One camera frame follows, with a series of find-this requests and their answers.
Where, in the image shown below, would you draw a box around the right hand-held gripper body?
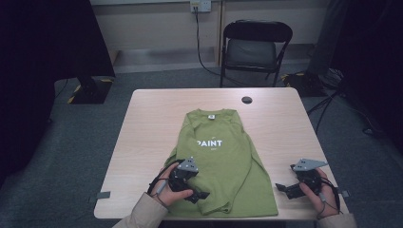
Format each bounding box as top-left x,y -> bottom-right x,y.
290,158 -> 329,196

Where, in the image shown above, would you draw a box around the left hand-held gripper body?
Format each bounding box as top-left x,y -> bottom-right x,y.
167,156 -> 200,193

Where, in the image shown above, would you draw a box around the green long-sleeve shirt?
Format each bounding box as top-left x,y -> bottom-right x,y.
164,108 -> 279,219

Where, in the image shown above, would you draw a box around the person's left hand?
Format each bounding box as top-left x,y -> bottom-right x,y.
151,161 -> 195,208

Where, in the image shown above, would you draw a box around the person's right hand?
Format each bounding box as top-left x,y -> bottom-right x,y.
298,167 -> 342,219

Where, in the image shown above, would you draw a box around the black tripod legs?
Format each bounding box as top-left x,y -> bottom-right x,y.
307,89 -> 341,134

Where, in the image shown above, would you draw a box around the black stand base yellow stripes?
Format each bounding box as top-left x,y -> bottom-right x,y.
67,75 -> 115,105
280,71 -> 327,98

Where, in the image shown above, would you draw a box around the grey curtain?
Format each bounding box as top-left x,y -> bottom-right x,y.
306,0 -> 341,77

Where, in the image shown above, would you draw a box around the dark curtain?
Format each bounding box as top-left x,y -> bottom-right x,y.
329,0 -> 403,153
0,0 -> 116,188

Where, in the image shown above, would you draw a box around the black folding chair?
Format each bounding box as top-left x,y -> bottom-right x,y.
219,19 -> 294,88

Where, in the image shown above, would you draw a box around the left hand-held gripper black cable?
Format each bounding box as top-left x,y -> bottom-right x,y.
146,159 -> 185,200

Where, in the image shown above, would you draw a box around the hand-held gripper black cable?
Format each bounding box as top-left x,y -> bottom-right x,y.
146,159 -> 185,200
317,176 -> 344,220

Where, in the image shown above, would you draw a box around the right hand-held gripper black cable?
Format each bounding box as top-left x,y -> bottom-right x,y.
317,176 -> 344,220

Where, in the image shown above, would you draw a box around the thin black floor cable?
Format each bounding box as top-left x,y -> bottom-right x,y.
336,94 -> 386,137

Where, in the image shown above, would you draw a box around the coiled grey cables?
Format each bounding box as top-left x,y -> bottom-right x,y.
319,67 -> 345,89

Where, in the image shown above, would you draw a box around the black power cable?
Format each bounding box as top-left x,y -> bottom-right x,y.
193,7 -> 255,88

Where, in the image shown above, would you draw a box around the white wall socket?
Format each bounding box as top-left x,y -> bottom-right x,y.
189,0 -> 212,13

